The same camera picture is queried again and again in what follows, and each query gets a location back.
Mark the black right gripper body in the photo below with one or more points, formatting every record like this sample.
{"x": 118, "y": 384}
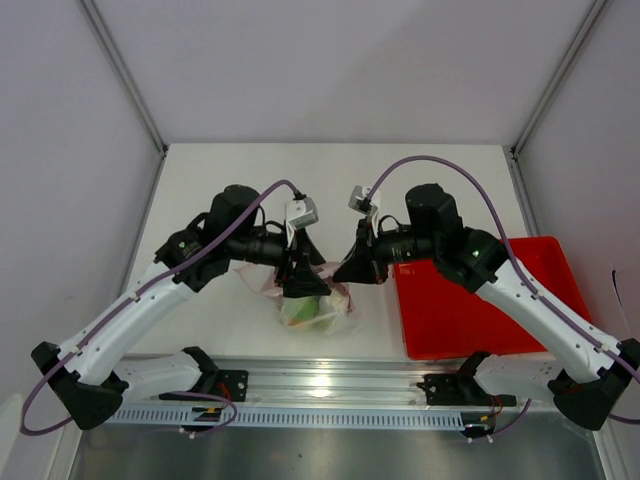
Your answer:
{"x": 396, "y": 246}

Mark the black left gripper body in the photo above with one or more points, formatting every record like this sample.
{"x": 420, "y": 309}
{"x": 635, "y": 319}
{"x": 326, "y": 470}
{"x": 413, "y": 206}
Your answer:
{"x": 258, "y": 246}

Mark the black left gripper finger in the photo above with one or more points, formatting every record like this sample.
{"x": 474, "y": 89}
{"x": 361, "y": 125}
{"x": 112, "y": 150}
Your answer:
{"x": 304, "y": 246}
{"x": 301, "y": 280}

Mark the green bumpy custard apple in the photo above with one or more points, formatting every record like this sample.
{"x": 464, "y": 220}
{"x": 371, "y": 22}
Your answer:
{"x": 300, "y": 309}

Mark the clear zip top bag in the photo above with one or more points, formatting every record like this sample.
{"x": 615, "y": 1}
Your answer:
{"x": 261, "y": 281}

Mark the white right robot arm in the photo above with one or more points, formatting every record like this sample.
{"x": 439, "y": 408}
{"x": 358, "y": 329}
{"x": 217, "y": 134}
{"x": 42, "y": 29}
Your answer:
{"x": 590, "y": 369}

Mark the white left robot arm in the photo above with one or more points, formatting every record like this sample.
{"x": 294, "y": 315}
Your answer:
{"x": 88, "y": 372}

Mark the red plastic tray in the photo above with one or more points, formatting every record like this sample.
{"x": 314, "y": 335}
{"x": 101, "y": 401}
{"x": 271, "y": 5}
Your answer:
{"x": 443, "y": 321}

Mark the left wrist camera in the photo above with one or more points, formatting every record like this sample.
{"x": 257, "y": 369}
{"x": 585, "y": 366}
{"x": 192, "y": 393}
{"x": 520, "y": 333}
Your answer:
{"x": 299, "y": 214}

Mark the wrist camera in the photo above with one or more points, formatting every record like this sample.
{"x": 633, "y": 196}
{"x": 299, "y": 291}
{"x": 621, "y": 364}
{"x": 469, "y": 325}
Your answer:
{"x": 367, "y": 203}
{"x": 299, "y": 214}

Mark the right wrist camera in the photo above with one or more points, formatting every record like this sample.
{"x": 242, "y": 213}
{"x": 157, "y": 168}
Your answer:
{"x": 367, "y": 203}

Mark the aluminium rail frame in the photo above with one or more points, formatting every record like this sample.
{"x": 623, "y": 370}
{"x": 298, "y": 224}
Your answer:
{"x": 393, "y": 382}

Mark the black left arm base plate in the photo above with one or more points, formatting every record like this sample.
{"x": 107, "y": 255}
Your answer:
{"x": 229, "y": 384}

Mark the white slotted cable duct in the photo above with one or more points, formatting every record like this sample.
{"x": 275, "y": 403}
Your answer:
{"x": 251, "y": 416}

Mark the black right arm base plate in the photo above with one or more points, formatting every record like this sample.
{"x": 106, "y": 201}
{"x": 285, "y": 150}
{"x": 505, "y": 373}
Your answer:
{"x": 452, "y": 389}

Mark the right aluminium corner post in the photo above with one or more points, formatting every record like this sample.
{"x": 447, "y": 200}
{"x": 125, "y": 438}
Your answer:
{"x": 567, "y": 61}

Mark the aluminium corner post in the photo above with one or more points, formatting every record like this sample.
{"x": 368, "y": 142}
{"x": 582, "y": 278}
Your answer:
{"x": 107, "y": 43}
{"x": 567, "y": 61}

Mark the left aluminium corner post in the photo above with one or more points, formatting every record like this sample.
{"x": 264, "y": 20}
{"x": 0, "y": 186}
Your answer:
{"x": 107, "y": 43}

